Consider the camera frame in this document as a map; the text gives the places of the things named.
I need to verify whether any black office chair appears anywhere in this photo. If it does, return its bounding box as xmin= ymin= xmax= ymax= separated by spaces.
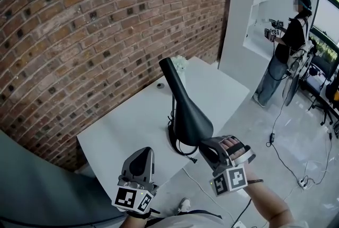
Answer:
xmin=308 ymin=80 xmax=339 ymax=126

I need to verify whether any person's right hand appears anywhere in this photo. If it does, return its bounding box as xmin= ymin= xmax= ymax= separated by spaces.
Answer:
xmin=221 ymin=136 xmax=244 ymax=157

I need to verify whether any white shelf cabinet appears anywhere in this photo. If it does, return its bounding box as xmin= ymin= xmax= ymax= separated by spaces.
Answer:
xmin=218 ymin=0 xmax=275 ymax=95

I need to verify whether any black folding chair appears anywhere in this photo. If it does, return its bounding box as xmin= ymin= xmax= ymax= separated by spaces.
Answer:
xmin=301 ymin=57 xmax=337 ymax=106

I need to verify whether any black floor cable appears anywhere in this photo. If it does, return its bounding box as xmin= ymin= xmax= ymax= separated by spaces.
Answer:
xmin=266 ymin=104 xmax=301 ymax=183

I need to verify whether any white desk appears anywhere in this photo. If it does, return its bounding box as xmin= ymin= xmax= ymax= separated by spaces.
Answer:
xmin=76 ymin=56 xmax=251 ymax=201

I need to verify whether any narrow white roller blind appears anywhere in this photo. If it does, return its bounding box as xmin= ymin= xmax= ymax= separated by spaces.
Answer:
xmin=316 ymin=0 xmax=339 ymax=42

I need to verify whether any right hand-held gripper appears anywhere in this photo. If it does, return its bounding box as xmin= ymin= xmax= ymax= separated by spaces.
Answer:
xmin=200 ymin=136 xmax=256 ymax=197

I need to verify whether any black desk lamp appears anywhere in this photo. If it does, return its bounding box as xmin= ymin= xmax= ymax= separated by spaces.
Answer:
xmin=158 ymin=57 xmax=215 ymax=165

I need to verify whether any black tripod with camera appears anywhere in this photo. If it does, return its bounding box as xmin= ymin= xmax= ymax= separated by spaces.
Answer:
xmin=308 ymin=39 xmax=319 ymax=63

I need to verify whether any person's right forearm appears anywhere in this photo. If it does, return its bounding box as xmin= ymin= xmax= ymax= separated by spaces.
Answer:
xmin=243 ymin=166 xmax=296 ymax=228

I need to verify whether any person's right white shoe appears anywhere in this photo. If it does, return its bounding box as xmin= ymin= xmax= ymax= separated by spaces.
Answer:
xmin=177 ymin=197 xmax=192 ymax=214

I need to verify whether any person's left forearm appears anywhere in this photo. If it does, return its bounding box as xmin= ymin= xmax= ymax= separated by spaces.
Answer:
xmin=124 ymin=216 xmax=148 ymax=228

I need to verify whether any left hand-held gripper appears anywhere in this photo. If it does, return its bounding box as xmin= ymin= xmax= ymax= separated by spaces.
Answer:
xmin=111 ymin=147 xmax=159 ymax=214

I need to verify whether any white vase with flowers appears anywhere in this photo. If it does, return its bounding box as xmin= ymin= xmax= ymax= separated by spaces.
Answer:
xmin=171 ymin=55 xmax=190 ymax=90

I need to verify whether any grey refrigerator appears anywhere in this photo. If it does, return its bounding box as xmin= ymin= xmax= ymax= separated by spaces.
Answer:
xmin=0 ymin=129 xmax=128 ymax=228

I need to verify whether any black framed window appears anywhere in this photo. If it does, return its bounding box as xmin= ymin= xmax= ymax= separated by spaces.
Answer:
xmin=309 ymin=0 xmax=339 ymax=45

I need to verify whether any person's white shirt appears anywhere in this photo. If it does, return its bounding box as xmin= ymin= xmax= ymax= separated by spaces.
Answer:
xmin=147 ymin=213 xmax=227 ymax=228

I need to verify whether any white floor cable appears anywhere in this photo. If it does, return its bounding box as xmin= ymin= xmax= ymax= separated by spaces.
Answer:
xmin=182 ymin=168 xmax=234 ymax=223

